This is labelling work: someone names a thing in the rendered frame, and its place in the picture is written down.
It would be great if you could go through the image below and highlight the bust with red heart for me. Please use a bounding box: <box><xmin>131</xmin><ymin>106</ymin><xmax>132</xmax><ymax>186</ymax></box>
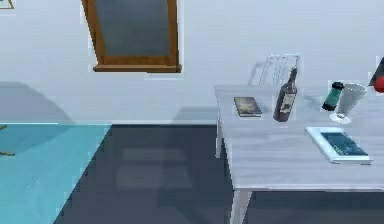
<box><xmin>368</xmin><ymin>56</ymin><xmax>384</xmax><ymax>94</ymax></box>

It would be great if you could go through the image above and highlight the dark small book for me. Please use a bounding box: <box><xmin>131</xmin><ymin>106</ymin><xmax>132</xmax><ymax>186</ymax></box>
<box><xmin>233</xmin><ymin>96</ymin><xmax>263</xmax><ymax>118</ymax></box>

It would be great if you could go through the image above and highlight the dark wine bottle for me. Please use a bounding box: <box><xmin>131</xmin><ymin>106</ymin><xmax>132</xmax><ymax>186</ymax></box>
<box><xmin>272</xmin><ymin>66</ymin><xmax>299</xmax><ymax>123</ymax></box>

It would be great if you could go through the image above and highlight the white slatted chair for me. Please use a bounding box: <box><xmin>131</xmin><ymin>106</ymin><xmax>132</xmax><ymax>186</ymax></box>
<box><xmin>247</xmin><ymin>53</ymin><xmax>302</xmax><ymax>88</ymax></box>

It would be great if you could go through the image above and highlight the wooden framed window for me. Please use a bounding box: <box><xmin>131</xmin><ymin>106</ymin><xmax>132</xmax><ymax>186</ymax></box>
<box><xmin>80</xmin><ymin>0</ymin><xmax>183</xmax><ymax>74</ymax></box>

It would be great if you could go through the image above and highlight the pale grey wooden table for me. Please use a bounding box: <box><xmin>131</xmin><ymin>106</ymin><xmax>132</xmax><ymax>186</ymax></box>
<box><xmin>213</xmin><ymin>83</ymin><xmax>384</xmax><ymax>224</ymax></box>

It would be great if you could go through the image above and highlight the green bottle with black cap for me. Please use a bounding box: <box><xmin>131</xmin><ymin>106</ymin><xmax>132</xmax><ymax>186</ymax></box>
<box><xmin>321</xmin><ymin>81</ymin><xmax>345</xmax><ymax>112</ymax></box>

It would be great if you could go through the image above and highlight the white book with teal cover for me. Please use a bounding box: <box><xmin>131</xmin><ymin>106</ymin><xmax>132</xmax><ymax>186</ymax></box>
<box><xmin>305</xmin><ymin>126</ymin><xmax>373</xmax><ymax>165</ymax></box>

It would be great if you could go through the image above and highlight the clear stemmed glass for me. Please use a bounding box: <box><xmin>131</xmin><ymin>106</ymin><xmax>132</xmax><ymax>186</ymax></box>
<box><xmin>329</xmin><ymin>82</ymin><xmax>368</xmax><ymax>125</ymax></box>

